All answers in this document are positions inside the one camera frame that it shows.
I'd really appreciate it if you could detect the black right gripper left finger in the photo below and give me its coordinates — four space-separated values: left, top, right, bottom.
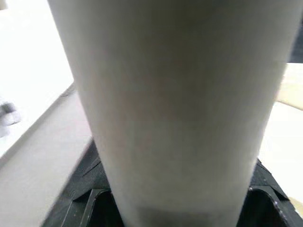
41 139 124 227

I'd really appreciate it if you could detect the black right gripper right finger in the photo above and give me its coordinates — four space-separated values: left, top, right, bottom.
236 158 301 227

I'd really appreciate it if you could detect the white plastic table leg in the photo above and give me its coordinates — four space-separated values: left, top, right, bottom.
46 0 298 227

